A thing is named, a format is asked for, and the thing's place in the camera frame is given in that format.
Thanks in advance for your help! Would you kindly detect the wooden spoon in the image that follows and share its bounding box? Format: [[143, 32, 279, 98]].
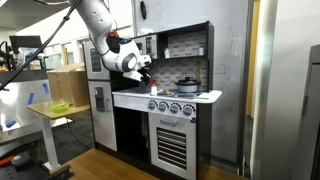
[[195, 60, 203, 84]]

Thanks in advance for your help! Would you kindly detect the black floor cable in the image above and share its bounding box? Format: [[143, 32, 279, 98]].
[[65, 117, 93, 151]]

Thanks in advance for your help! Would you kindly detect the black whiteboard eraser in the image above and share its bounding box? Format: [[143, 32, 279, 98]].
[[139, 1, 147, 21]]

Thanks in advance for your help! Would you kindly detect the black monitor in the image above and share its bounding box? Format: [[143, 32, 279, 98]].
[[9, 35, 45, 55]]

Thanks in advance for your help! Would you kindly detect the grey metal cabinet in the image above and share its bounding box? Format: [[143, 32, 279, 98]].
[[291, 44, 320, 180]]

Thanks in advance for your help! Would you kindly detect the large white whiteboard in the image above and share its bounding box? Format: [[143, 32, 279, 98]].
[[131, 0, 254, 168]]

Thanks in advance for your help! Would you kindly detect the cardboard box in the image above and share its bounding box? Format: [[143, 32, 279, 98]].
[[47, 63, 91, 108]]

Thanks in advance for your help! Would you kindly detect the black white toy kitchen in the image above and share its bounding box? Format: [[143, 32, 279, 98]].
[[83, 21, 223, 180]]

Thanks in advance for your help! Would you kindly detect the grey pot with black lid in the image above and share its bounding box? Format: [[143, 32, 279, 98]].
[[174, 77, 202, 94]]

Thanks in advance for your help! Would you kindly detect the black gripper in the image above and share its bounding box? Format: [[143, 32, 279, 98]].
[[138, 66, 154, 85]]

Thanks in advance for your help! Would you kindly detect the wooden table with white leg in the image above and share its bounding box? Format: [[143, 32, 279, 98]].
[[26, 100, 91, 172]]

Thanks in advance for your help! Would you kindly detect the clear plastic container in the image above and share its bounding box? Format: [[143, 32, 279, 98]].
[[17, 47, 41, 71]]

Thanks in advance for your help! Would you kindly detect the tall white fridge door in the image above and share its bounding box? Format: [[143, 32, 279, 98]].
[[87, 80, 118, 152]]

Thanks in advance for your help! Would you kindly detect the white oven door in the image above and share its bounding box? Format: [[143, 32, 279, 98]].
[[148, 113, 197, 180]]

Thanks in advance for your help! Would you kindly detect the grey stove knob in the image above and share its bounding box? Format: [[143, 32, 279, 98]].
[[157, 101, 169, 113], [169, 102, 181, 115], [182, 104, 196, 117], [147, 99, 158, 111]]

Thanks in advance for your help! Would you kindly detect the green plastic bowl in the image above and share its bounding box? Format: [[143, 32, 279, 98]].
[[50, 102, 71, 114]]

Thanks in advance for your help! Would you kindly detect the grey toy microwave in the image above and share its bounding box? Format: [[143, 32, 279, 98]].
[[133, 34, 159, 60]]

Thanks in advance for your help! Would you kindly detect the orange tool handle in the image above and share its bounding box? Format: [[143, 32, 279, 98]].
[[0, 155, 15, 168]]

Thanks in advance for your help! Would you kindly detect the black base equipment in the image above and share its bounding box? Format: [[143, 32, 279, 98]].
[[0, 141, 75, 180]]

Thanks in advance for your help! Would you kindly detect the white bottle with orange cap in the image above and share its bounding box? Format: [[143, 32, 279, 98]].
[[150, 79, 158, 97]]

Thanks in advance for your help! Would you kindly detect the small white fridge door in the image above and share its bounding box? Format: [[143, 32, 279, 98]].
[[83, 39, 111, 81]]

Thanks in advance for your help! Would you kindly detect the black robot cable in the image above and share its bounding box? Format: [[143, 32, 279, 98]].
[[0, 0, 83, 92]]

